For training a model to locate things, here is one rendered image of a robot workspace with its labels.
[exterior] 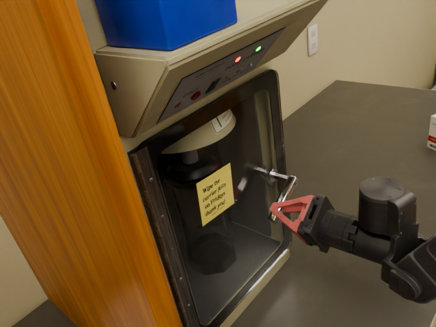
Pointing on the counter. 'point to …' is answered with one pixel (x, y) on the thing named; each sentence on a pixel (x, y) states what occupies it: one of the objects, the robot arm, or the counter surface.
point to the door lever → (282, 189)
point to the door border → (169, 244)
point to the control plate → (213, 73)
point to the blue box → (163, 21)
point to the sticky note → (215, 194)
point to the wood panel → (72, 175)
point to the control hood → (193, 60)
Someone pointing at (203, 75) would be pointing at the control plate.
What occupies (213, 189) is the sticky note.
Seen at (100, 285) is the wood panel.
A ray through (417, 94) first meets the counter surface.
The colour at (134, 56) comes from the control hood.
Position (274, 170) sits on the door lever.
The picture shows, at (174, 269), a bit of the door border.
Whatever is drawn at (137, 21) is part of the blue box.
